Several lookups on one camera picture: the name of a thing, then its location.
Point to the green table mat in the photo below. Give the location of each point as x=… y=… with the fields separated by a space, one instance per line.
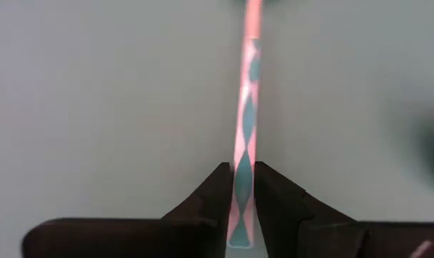
x=95 y=107

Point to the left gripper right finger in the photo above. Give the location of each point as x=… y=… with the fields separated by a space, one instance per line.
x=346 y=240

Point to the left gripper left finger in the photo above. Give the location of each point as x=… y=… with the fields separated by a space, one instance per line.
x=131 y=240

